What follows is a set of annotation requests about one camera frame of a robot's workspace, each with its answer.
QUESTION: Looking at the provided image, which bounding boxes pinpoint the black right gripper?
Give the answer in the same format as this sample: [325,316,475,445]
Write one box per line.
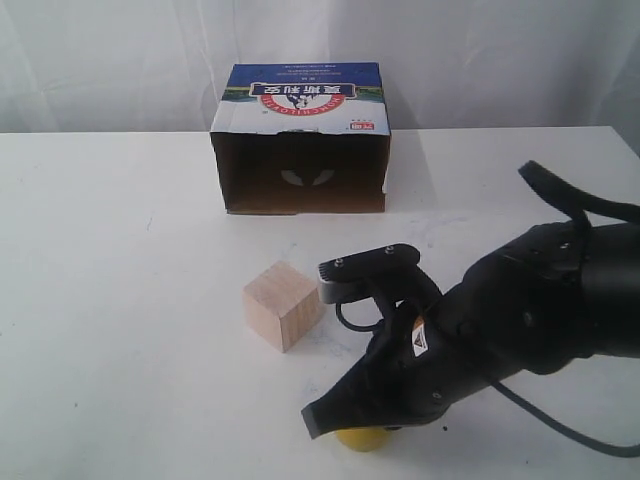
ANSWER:
[301,248,588,439]

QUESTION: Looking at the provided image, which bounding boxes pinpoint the yellow tennis ball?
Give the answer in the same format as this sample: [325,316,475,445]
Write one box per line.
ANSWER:
[335,427,391,453]

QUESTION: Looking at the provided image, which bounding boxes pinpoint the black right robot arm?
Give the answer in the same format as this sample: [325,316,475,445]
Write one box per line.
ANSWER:
[301,223,639,438]

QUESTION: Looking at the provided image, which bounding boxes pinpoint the light wooden cube block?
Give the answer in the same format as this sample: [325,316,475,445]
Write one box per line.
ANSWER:
[242,261,324,353]

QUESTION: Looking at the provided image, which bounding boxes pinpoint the blue white cardboard box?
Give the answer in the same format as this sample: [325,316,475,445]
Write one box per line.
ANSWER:
[210,62,392,215]

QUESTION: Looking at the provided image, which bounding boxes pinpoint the white curtain backdrop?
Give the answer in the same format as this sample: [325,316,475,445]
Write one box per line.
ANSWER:
[1,1,639,132]

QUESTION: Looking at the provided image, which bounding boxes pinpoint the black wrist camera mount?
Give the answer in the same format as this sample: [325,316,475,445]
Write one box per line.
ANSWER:
[318,243,442,305]

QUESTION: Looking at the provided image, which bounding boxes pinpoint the black camera cable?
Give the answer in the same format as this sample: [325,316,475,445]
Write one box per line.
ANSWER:
[333,160,640,457]

